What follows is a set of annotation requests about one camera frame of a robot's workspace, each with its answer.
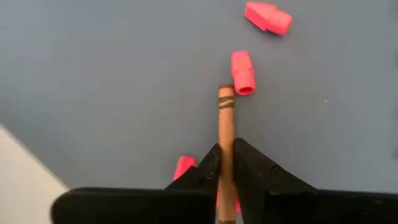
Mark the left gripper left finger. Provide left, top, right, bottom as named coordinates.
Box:
left=50, top=142, right=222, bottom=224

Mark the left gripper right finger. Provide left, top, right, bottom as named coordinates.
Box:
left=234, top=138, right=398, bottom=224

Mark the brown crayon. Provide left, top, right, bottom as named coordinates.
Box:
left=216, top=83, right=238, bottom=224

